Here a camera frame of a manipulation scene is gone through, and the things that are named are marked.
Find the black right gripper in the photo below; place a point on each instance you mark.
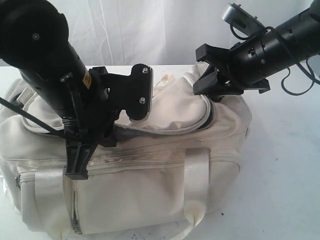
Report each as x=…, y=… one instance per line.
x=225, y=72

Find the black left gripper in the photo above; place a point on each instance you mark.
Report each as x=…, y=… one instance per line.
x=90, y=122

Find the cream white duffel bag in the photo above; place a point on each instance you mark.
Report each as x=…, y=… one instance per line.
x=176, y=166

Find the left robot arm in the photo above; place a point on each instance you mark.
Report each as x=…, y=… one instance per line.
x=34, y=38

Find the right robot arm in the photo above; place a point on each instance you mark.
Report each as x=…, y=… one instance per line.
x=294, y=41

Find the paper label with blue print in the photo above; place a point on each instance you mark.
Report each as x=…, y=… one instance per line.
x=156, y=232

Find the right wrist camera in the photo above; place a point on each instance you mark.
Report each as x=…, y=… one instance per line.
x=242, y=21

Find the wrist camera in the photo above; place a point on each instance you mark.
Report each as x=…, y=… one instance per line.
x=132, y=93
x=242, y=21

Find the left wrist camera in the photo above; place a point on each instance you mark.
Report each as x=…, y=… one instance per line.
x=132, y=93

